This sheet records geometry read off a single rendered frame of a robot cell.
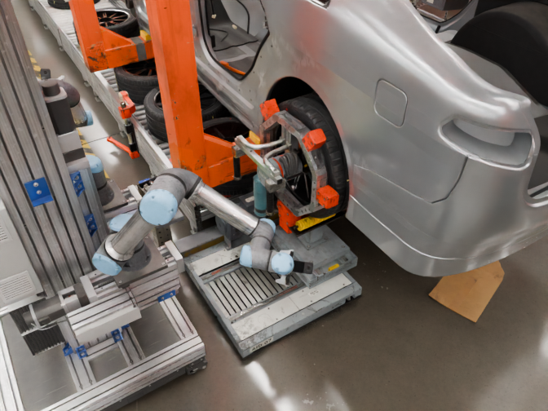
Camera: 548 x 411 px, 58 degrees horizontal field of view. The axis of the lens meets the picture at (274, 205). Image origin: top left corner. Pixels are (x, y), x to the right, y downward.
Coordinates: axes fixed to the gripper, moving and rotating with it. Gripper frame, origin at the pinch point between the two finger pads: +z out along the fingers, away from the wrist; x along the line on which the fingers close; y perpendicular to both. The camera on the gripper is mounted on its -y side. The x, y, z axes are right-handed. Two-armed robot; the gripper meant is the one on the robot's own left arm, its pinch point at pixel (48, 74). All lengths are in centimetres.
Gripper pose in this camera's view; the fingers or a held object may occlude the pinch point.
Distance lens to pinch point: 291.9
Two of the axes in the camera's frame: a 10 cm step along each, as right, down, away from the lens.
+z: -3.1, -6.2, 7.2
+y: -1.3, 7.8, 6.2
